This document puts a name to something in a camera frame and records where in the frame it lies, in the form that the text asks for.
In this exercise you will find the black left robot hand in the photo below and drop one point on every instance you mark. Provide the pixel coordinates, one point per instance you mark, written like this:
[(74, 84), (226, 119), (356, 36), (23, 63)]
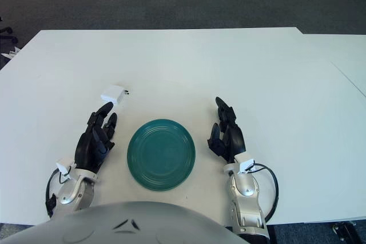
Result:
[(91, 147)]

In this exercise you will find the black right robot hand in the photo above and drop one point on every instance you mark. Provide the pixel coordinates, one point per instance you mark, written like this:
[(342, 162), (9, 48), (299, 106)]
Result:
[(233, 138)]

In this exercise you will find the white charger block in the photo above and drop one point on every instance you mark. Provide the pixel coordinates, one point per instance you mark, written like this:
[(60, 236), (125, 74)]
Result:
[(111, 94)]

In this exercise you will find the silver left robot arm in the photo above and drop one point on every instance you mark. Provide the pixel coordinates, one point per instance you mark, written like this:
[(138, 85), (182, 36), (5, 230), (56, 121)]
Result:
[(71, 192)]

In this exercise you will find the green ribbed plate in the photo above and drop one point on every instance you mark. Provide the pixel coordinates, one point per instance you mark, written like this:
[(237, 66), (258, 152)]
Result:
[(161, 155)]

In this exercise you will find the silver robot torso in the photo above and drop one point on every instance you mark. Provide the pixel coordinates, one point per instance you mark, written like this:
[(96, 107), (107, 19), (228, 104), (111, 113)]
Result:
[(114, 227)]

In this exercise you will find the black table foot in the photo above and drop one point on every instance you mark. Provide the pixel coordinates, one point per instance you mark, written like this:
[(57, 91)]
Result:
[(343, 231)]

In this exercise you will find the black office chair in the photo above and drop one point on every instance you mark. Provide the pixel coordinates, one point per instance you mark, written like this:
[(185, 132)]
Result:
[(5, 30)]

